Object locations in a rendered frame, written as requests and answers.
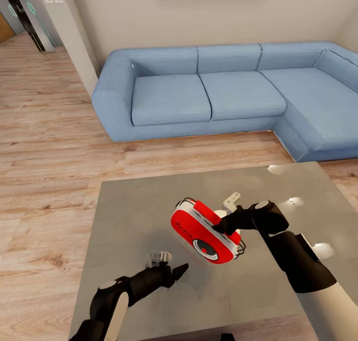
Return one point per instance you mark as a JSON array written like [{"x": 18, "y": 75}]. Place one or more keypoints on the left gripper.
[{"x": 161, "y": 276}]

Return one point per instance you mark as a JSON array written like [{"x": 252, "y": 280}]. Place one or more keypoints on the radio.
[{"x": 194, "y": 221}]

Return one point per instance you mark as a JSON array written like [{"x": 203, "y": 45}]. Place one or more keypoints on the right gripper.
[{"x": 230, "y": 223}]

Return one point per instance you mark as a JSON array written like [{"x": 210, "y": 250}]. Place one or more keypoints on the sofa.
[{"x": 306, "y": 93}]

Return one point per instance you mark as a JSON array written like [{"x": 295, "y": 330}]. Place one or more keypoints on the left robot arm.
[{"x": 109, "y": 305}]

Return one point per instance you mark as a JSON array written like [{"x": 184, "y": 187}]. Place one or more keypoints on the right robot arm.
[{"x": 332, "y": 313}]

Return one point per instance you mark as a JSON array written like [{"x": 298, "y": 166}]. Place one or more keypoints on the standing mirror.
[{"x": 26, "y": 14}]

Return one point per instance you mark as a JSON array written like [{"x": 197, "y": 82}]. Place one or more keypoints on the coffee table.
[{"x": 133, "y": 216}]

